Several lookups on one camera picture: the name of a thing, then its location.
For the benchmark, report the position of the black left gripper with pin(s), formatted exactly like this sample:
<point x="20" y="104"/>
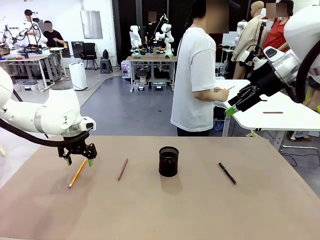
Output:
<point x="75" y="145"/>

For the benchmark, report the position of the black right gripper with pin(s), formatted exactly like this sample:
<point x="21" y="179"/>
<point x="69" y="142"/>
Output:
<point x="268" y="82"/>

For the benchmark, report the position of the yellow pencil with pink eraser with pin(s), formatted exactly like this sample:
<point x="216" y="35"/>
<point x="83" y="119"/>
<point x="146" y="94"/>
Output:
<point x="77" y="173"/>

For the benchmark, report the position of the orange pencil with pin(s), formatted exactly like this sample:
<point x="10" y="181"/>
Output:
<point x="231" y="88"/>

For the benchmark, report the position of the reddish brown pencil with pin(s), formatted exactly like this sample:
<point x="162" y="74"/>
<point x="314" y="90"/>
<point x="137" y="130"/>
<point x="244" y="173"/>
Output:
<point x="123" y="169"/>

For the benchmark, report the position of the black pen with red end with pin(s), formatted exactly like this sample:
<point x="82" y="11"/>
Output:
<point x="227" y="173"/>

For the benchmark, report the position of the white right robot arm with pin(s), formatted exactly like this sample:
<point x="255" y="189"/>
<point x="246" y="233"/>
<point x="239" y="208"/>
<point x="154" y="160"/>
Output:
<point x="302" y="27"/>

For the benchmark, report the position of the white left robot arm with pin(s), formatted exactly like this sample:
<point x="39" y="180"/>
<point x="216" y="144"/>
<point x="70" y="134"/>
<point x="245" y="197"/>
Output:
<point x="57" y="107"/>

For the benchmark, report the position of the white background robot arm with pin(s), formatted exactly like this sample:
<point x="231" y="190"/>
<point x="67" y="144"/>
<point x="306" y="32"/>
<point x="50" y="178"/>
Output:
<point x="135" y="40"/>
<point x="166" y="37"/>

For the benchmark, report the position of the person's right forearm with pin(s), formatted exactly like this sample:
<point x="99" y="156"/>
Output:
<point x="205" y="95"/>

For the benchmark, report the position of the black mesh pen holder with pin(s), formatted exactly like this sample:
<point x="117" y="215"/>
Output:
<point x="168" y="165"/>

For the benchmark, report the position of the person's right hand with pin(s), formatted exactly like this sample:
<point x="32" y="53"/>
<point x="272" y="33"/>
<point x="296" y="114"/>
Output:
<point x="222" y="94"/>

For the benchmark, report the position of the clear plastic bag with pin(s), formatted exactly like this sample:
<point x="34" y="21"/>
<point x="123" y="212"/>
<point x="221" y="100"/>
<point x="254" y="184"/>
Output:
<point x="221" y="103"/>

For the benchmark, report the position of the white side table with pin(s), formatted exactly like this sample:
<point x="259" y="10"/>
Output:
<point x="275" y="120"/>

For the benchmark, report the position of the blue box under table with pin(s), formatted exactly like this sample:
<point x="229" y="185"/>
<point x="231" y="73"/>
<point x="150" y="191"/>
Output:
<point x="218" y="126"/>

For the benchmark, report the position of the silver computer case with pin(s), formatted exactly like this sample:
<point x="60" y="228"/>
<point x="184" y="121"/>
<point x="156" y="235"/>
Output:
<point x="220" y="68"/>

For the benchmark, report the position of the mannequin in beige coat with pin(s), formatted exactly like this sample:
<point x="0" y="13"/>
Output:
<point x="247" y="40"/>

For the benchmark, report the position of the person in white T-shirt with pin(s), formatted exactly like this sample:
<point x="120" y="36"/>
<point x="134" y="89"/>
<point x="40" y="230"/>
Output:
<point x="192" y="75"/>

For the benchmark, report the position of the figure in red shirt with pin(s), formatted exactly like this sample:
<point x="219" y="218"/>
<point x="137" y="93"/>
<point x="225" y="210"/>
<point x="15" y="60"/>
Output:
<point x="276" y="35"/>

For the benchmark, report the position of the white air purifier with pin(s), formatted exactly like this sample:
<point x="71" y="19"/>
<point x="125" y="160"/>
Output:
<point x="78" y="76"/>

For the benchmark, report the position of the clear storage bin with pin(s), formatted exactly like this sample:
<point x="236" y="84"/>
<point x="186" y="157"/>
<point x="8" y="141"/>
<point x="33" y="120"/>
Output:
<point x="142" y="86"/>
<point x="159" y="86"/>

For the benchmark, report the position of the grey plastic stool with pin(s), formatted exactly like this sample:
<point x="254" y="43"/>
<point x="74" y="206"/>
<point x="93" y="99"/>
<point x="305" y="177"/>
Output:
<point x="106" y="65"/>

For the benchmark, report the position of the computer tower with coloured lights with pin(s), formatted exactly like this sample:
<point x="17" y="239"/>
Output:
<point x="125" y="70"/>

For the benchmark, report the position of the black office chair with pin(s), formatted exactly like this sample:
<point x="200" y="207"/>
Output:
<point x="88" y="52"/>

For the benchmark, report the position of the wooden top background table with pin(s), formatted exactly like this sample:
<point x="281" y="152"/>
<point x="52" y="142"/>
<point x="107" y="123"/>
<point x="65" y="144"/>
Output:
<point x="150" y="58"/>

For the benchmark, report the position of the small black bag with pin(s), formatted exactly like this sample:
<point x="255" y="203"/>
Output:
<point x="105" y="53"/>

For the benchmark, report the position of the black framed display panel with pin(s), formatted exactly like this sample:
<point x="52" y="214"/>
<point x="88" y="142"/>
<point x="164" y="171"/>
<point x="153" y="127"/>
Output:
<point x="77" y="49"/>

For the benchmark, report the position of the cluttered background work table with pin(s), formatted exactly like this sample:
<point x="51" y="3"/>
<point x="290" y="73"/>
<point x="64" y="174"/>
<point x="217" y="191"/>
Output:
<point x="30" y="58"/>

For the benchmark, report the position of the person in black clothes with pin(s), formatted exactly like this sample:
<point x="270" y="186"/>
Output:
<point x="151" y="27"/>

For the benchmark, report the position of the person in black T-shirt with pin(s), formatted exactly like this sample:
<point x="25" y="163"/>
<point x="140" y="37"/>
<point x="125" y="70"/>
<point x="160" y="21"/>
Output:
<point x="53" y="36"/>

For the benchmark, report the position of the person in white shirt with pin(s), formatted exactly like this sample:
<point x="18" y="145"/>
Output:
<point x="30" y="25"/>

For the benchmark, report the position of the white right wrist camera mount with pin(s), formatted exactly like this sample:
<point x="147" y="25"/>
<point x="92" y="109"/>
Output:
<point x="258" y="63"/>

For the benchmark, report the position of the silver metal wall panel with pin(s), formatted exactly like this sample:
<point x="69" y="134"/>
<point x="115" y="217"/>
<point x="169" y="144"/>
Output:
<point x="91" y="24"/>

